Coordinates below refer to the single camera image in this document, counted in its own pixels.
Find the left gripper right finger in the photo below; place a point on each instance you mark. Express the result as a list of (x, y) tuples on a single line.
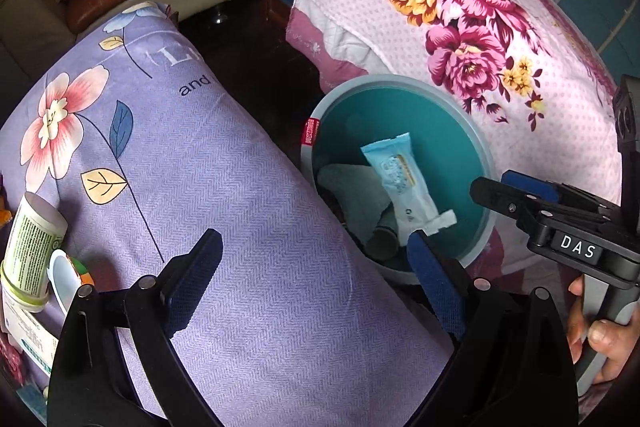
[(465, 393)]

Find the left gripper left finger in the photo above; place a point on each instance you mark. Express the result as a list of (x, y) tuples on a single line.
[(158, 307)]

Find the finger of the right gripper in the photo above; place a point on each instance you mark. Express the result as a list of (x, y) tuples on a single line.
[(535, 204)]

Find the blue white wipes packet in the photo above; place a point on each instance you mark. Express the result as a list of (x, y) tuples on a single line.
[(404, 183)]

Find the white medicine box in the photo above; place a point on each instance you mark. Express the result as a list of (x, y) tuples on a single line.
[(38, 343)]

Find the pink red snack wrapper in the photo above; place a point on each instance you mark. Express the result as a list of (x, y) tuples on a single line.
[(11, 360)]

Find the teal round trash bin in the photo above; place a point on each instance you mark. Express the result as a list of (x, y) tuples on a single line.
[(449, 148)]

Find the right hand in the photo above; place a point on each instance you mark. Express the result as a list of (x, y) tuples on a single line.
[(614, 341)]

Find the orange green plastic cup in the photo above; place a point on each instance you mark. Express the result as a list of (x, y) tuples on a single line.
[(66, 275)]

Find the green white cylindrical container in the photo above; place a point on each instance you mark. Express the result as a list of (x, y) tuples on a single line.
[(37, 230)]

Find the purple floral bed sheet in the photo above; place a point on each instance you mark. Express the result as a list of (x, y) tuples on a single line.
[(131, 136)]

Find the pink floral quilt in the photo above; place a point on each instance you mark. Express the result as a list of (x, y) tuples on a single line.
[(519, 68)]

